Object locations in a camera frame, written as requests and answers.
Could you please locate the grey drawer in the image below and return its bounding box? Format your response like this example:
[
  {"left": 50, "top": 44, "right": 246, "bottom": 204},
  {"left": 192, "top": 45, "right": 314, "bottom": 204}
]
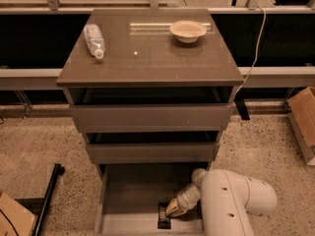
[
  {"left": 66, "top": 87, "right": 235, "bottom": 134},
  {"left": 94, "top": 162, "right": 206, "bottom": 236},
  {"left": 87, "top": 131, "right": 220, "bottom": 164}
]

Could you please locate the grey top drawer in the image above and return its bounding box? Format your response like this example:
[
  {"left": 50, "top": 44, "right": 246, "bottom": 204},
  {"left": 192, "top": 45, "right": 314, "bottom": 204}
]
[{"left": 66, "top": 87, "right": 235, "bottom": 134}]

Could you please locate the cardboard box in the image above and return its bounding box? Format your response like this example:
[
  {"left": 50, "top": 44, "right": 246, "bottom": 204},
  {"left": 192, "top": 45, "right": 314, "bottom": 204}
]
[
  {"left": 0, "top": 191, "right": 35, "bottom": 236},
  {"left": 288, "top": 87, "right": 315, "bottom": 166}
]

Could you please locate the clear plastic water bottle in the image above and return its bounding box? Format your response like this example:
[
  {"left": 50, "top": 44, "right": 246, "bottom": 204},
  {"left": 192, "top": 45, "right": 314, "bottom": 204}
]
[{"left": 84, "top": 24, "right": 105, "bottom": 60}]

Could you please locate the white hanging cable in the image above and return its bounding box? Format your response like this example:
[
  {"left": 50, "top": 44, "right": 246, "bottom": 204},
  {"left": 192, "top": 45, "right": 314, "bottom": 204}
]
[{"left": 235, "top": 5, "right": 268, "bottom": 94}]

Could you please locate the grey bottom drawer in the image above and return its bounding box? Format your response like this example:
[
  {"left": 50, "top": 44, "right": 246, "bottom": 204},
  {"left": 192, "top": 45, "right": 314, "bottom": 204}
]
[{"left": 94, "top": 162, "right": 206, "bottom": 236}]

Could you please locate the grey drawer cabinet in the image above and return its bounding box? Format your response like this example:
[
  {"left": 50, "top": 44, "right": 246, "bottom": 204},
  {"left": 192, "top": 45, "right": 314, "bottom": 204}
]
[{"left": 55, "top": 8, "right": 245, "bottom": 179}]

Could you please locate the black metal stand frame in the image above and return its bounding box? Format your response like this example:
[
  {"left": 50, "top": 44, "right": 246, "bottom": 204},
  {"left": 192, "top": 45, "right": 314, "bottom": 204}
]
[{"left": 17, "top": 163, "right": 65, "bottom": 236}]

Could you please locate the cardboard box at left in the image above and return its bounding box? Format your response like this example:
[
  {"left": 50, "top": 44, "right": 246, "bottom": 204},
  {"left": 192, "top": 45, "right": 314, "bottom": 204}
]
[{"left": 0, "top": 191, "right": 35, "bottom": 236}]

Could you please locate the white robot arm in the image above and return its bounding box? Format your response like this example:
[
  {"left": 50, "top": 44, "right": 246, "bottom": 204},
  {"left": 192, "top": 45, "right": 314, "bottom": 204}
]
[{"left": 166, "top": 168, "right": 278, "bottom": 236}]

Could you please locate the grey middle drawer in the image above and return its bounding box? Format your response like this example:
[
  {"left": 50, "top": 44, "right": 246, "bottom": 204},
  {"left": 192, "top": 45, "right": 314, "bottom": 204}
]
[{"left": 87, "top": 131, "right": 220, "bottom": 164}]

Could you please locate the cardboard box at right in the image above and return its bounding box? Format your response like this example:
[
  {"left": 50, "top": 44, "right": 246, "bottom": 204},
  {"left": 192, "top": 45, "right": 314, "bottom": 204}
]
[{"left": 288, "top": 87, "right": 315, "bottom": 166}]

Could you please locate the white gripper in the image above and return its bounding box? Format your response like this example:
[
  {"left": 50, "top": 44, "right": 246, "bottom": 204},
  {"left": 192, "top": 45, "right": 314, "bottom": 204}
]
[{"left": 166, "top": 183, "right": 201, "bottom": 217}]

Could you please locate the white paper bowl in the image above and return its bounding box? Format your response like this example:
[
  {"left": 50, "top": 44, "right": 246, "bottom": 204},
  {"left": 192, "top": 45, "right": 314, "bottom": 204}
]
[{"left": 169, "top": 21, "right": 207, "bottom": 43}]

